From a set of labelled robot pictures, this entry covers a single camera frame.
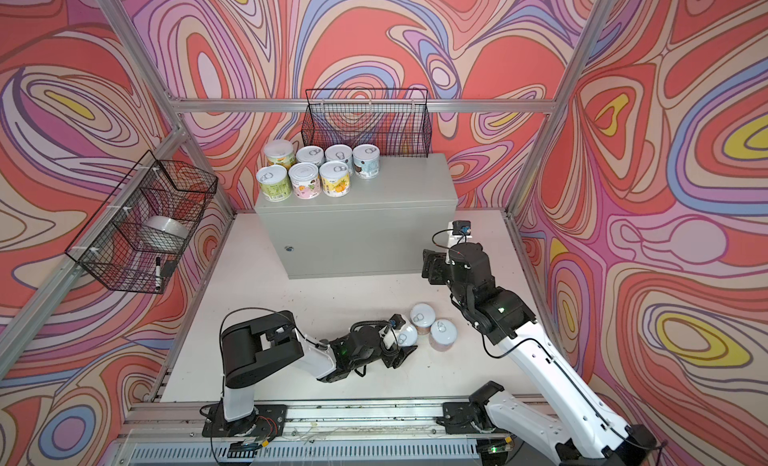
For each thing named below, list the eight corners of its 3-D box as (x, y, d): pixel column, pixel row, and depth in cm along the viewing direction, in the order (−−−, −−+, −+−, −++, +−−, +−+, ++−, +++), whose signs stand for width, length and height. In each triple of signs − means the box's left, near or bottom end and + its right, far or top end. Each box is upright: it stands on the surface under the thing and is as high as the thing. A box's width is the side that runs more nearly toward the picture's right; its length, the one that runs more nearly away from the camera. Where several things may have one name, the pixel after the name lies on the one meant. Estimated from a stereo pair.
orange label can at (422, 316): (411, 335, 89) (412, 328, 84) (410, 311, 94) (411, 302, 90) (434, 335, 89) (437, 328, 84) (432, 311, 94) (434, 302, 90)
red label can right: (430, 351, 86) (432, 344, 82) (428, 326, 91) (429, 319, 86) (456, 351, 86) (459, 344, 82) (452, 326, 91) (455, 319, 86)
